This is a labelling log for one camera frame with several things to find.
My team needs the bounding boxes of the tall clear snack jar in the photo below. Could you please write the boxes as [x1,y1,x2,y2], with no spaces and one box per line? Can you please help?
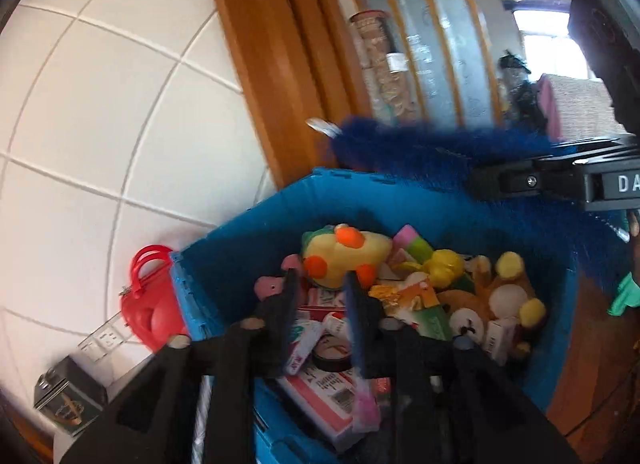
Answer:
[349,10,427,123]

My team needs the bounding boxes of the black gold gift box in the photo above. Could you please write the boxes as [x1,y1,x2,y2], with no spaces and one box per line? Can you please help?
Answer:
[34,356,109,438]

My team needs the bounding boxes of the black adhesive tape roll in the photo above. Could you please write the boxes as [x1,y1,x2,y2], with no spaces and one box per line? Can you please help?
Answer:
[312,336,359,374]

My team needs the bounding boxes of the beige patterned sofa cover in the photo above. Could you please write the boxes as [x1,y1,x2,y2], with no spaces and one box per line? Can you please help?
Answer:
[537,72,627,137]

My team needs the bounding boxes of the window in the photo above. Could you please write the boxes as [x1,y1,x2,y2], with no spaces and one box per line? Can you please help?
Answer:
[502,0,597,80]

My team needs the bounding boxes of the blue plastic crate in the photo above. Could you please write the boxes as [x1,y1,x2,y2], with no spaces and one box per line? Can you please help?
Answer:
[170,167,581,464]

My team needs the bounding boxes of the yellow orange duck plush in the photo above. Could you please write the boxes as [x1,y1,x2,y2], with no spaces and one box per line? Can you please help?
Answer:
[301,225,394,291]

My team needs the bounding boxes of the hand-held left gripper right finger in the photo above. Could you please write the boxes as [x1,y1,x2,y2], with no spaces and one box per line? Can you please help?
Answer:
[342,271,581,464]

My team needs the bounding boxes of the large pink white carton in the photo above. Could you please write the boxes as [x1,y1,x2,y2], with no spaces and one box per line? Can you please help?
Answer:
[277,369,369,451]

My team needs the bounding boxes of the green cloth piece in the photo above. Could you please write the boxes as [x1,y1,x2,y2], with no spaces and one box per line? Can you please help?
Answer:
[607,274,640,317]

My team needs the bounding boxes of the brown plush toy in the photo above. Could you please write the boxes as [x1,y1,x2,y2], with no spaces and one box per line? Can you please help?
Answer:
[440,251,547,361]

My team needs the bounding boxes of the blue bristle bottle brush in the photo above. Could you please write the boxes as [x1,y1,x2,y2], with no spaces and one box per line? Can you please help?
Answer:
[306,115,627,291]

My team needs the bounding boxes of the wooden frosted glass partition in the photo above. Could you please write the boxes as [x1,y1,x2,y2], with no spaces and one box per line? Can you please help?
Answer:
[330,0,507,127]

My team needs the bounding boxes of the small yellow plush toy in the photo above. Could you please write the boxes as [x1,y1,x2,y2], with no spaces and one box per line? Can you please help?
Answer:
[424,250,464,291]

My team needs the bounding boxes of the black cable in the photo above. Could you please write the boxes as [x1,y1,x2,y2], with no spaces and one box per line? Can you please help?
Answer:
[565,384,640,438]

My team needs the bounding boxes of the wooden door frame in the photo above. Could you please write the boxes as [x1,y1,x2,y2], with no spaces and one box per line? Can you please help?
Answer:
[200,0,372,191]

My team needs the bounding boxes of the pink toy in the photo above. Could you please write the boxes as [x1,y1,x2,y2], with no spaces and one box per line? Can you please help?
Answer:
[254,254,304,301]

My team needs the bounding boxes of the red toy handbag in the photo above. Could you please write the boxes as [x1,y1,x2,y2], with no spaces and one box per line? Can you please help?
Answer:
[120,244,192,353]

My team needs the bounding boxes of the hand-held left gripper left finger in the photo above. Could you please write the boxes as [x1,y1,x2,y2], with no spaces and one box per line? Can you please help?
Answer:
[60,268,304,464]

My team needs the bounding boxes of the pink cloth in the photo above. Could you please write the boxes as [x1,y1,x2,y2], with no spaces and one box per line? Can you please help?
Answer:
[537,76,557,137]

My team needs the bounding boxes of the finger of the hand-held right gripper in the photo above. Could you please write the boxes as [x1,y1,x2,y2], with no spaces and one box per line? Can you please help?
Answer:
[530,140,640,161]
[467,158,587,203]

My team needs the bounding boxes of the small pink white carton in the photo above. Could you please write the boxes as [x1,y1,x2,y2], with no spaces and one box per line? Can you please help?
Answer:
[285,319,322,376]

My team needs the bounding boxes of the white wall socket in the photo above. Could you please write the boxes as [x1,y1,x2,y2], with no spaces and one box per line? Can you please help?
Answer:
[77,319,134,365]

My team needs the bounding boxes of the pink green eraser block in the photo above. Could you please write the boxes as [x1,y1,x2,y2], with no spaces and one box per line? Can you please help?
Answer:
[390,225,434,265]

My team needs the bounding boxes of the dark decorative plant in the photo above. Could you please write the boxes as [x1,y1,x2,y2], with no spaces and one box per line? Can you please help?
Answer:
[497,51,547,127]

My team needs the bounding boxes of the grey striped sheet stack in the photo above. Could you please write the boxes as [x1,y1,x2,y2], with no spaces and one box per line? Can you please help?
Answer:
[192,378,212,464]

